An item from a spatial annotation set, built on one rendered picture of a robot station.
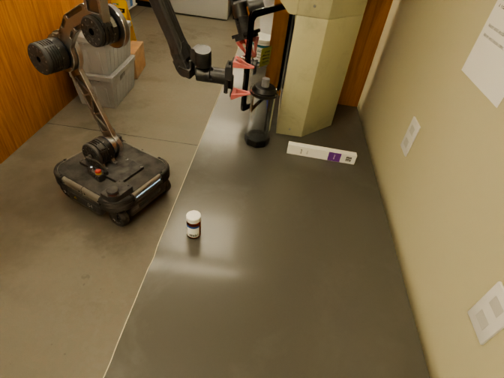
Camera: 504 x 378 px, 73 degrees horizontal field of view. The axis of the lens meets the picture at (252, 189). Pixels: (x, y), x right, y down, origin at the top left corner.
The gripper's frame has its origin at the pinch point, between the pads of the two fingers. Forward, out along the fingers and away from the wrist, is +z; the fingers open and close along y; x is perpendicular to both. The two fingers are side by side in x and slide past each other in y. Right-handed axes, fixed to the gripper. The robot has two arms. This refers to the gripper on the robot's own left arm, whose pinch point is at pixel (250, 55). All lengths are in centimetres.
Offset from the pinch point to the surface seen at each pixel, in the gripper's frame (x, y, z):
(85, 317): 87, 76, 97
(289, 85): 5.0, -19.0, 13.6
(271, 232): 54, -34, 46
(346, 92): -42, -19, 30
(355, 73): -43, -25, 22
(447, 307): 54, -81, 58
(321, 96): -6.1, -25.4, 21.7
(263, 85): 18.2, -16.7, 9.6
